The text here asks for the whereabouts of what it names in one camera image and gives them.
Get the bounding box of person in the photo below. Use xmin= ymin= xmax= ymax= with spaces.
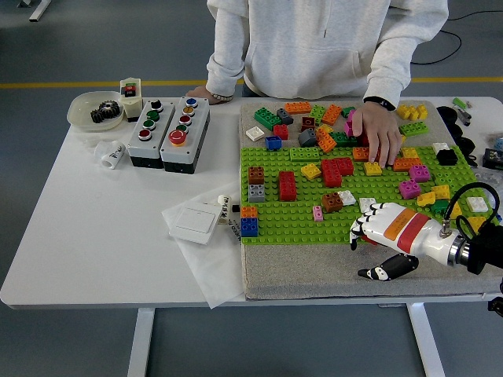
xmin=184 ymin=0 xmax=450 ymax=168

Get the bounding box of white tissue paper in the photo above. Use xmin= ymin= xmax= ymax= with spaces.
xmin=160 ymin=190 xmax=248 ymax=309

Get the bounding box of grey-brown mat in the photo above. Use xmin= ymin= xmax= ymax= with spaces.
xmin=238 ymin=100 xmax=503 ymax=302

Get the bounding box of clear plastic bag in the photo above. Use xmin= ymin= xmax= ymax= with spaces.
xmin=471 ymin=167 xmax=503 ymax=213

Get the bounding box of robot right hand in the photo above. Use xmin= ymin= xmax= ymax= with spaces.
xmin=348 ymin=202 xmax=460 ymax=282

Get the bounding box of lime green long brick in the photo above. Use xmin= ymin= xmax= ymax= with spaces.
xmin=398 ymin=121 xmax=431 ymax=137
xmin=288 ymin=147 xmax=321 ymax=163

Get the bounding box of looping black floor cable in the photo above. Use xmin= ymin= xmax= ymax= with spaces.
xmin=412 ymin=31 xmax=463 ymax=66

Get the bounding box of black box green label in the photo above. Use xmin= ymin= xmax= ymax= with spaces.
xmin=482 ymin=148 xmax=503 ymax=170

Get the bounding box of black square brick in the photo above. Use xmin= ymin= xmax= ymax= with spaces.
xmin=435 ymin=148 xmax=460 ymax=166

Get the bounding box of white wall switch plate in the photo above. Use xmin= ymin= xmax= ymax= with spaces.
xmin=168 ymin=205 xmax=222 ymax=246

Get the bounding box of thin black floor cable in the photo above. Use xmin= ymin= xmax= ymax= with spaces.
xmin=447 ymin=7 xmax=503 ymax=22

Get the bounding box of grey square brick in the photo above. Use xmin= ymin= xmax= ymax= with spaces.
xmin=247 ymin=184 xmax=266 ymax=204

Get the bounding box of green toy baseplate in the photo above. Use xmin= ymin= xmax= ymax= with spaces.
xmin=238 ymin=145 xmax=503 ymax=247

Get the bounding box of dark green long brick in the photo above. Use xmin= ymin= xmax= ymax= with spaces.
xmin=253 ymin=108 xmax=283 ymax=131
xmin=329 ymin=131 xmax=359 ymax=148

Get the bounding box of white labelled tube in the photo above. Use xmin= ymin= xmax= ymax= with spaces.
xmin=215 ymin=193 xmax=233 ymax=227

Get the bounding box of emergency stop control box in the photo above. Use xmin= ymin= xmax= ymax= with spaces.
xmin=160 ymin=96 xmax=211 ymax=174

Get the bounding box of four-button control box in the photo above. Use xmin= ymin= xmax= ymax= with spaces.
xmin=126 ymin=98 xmax=175 ymax=170

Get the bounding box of small cream switch box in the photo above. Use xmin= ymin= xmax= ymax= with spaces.
xmin=119 ymin=77 xmax=144 ymax=123

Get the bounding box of person's left hand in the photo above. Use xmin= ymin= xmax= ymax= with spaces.
xmin=351 ymin=102 xmax=402 ymax=168

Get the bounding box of white plastic bowl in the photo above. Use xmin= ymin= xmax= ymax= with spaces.
xmin=66 ymin=90 xmax=127 ymax=134

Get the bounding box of red long brick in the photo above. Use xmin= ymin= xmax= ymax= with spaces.
xmin=320 ymin=159 xmax=342 ymax=189
xmin=277 ymin=170 xmax=299 ymax=203

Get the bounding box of person's right hand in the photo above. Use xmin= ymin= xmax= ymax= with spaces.
xmin=185 ymin=86 xmax=221 ymax=105

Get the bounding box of black metal gear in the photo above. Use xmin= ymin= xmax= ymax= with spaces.
xmin=90 ymin=108 xmax=113 ymax=125
xmin=100 ymin=100 xmax=122 ymax=119

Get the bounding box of white pipe fitting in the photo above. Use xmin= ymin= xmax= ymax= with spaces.
xmin=94 ymin=139 xmax=127 ymax=171

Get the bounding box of white printed tube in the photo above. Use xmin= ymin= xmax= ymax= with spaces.
xmin=226 ymin=221 xmax=242 ymax=246

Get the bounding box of distant white table leg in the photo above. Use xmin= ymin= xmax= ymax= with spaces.
xmin=17 ymin=0 xmax=52 ymax=23

